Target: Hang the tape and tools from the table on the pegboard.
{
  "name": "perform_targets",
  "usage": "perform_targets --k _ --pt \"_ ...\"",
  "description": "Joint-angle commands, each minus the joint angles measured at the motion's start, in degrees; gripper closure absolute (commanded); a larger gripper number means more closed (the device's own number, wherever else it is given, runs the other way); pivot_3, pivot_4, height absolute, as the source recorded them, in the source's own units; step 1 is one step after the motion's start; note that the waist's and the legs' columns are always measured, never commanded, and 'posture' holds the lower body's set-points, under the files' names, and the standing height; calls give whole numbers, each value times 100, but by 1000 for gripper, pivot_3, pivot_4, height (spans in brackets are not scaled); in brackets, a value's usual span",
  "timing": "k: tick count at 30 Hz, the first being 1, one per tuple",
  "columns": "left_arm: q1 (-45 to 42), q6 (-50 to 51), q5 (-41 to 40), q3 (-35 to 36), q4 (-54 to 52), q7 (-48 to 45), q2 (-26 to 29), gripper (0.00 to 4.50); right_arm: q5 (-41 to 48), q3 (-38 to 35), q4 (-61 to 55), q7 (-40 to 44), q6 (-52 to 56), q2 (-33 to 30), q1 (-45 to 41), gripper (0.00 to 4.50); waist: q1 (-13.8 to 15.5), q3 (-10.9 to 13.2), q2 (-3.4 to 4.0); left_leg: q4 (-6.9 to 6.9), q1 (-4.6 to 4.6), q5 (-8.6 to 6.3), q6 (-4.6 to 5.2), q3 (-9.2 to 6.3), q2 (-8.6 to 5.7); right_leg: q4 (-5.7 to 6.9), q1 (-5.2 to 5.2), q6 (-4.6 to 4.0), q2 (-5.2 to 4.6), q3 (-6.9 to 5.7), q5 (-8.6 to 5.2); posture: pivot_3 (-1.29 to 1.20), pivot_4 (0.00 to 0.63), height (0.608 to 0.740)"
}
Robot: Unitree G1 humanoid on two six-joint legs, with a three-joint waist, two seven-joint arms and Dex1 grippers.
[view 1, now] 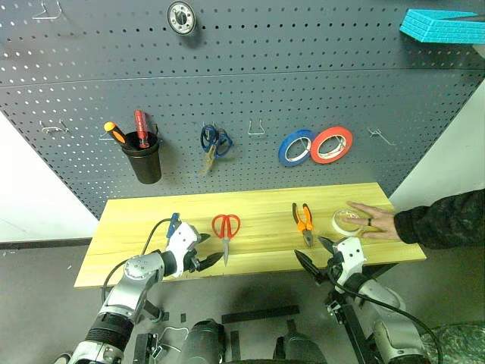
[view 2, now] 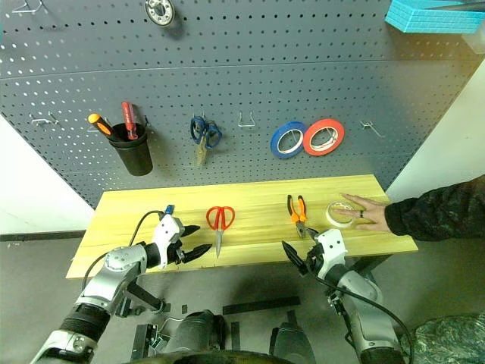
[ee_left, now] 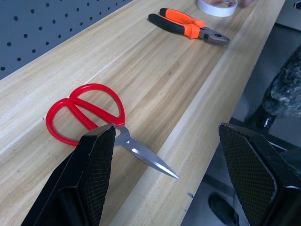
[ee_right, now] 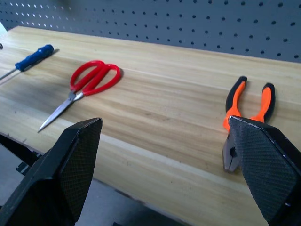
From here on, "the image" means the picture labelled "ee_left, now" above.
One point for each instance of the person's camouflage trouser leg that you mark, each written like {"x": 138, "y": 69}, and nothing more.
{"x": 287, "y": 89}

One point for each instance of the person's bare hand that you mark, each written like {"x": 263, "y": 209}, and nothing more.
{"x": 247, "y": 2}

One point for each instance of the shiny black boot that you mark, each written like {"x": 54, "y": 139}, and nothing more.
{"x": 264, "y": 120}

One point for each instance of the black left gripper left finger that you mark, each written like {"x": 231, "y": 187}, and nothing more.
{"x": 77, "y": 179}

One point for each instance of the matte black shoe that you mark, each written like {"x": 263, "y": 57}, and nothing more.
{"x": 222, "y": 209}

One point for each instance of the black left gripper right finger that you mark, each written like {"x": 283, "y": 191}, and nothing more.
{"x": 261, "y": 179}

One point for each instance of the orange and black pliers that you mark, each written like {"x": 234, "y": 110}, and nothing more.
{"x": 195, "y": 30}

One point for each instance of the white tape roll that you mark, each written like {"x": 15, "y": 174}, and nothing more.
{"x": 216, "y": 11}

